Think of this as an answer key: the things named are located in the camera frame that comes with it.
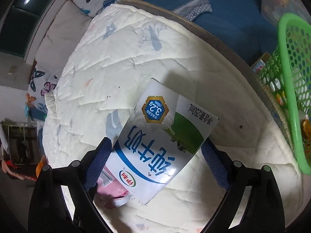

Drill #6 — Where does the dark window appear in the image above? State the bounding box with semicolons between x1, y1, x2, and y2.
1;0;51;57

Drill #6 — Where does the clear plastic storage bin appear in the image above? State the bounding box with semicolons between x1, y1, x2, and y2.
261;0;310;27

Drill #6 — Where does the white quilted mattress pad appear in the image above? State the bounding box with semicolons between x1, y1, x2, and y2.
43;4;304;232

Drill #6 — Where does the white blue milk carton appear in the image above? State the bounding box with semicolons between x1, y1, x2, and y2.
106;78;219;205

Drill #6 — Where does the plain beige pillow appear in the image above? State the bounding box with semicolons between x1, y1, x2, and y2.
35;1;92;77

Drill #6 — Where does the pink snack package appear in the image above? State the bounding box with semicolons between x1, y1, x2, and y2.
95;166;131;209

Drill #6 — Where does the metal clothes rack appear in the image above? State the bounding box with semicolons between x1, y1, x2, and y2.
1;121;44;176

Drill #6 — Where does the green plastic mesh basket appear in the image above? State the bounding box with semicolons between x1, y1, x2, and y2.
259;13;310;175

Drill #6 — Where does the butterfly print pillow left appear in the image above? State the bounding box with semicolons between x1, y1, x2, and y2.
25;64;59;122

